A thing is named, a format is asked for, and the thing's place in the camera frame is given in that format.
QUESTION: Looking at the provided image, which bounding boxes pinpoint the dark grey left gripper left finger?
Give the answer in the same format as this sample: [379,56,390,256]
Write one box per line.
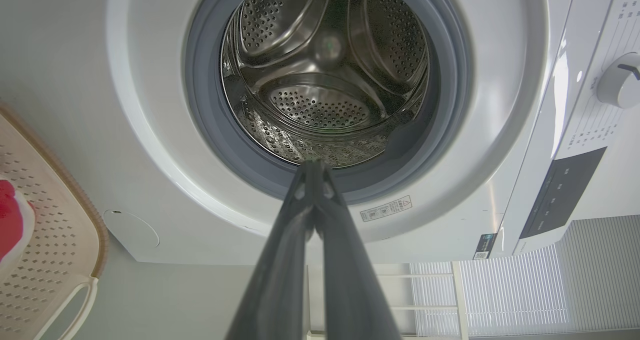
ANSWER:
[225,160,317,340]

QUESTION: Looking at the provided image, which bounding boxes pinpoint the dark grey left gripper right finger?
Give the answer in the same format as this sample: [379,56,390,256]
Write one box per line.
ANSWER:
[315,161,402,340]

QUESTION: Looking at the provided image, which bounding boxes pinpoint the red and white cloth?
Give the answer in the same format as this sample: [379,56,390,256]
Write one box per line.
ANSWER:
[0,179,37,280]

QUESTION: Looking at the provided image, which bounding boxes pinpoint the stainless steel washing machine drum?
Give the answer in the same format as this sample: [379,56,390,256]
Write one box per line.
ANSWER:
[220,0,431,169]

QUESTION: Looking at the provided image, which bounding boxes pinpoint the beige perforated laundry basket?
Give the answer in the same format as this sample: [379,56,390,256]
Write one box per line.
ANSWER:
[0,105,110,340]

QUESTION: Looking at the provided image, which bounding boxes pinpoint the black washing machine display panel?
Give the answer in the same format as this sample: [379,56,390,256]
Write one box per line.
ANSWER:
[519,146,608,239]

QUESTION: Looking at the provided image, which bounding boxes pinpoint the white washing machine dial knob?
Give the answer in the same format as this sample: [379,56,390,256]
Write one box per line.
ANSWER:
[596,52,640,109]

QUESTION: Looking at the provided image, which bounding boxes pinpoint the white warning triangle label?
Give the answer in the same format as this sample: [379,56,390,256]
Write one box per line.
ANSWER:
[360,195,414,223]

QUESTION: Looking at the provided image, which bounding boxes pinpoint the dark QR code sticker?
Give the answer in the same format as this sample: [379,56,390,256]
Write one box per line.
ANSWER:
[472,232,498,260]

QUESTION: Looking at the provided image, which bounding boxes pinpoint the round white filter cover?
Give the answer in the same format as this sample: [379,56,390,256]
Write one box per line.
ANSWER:
[103,209,161,248]

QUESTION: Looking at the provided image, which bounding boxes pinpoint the grey window blinds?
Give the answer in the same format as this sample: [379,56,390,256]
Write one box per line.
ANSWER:
[409,215,640,336]

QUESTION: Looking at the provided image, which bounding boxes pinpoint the white front-load washing machine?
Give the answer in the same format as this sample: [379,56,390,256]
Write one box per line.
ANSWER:
[102,0,640,265]

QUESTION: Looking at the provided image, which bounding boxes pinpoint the white frame rack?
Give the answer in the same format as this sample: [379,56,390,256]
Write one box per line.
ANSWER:
[306,261,470,340]

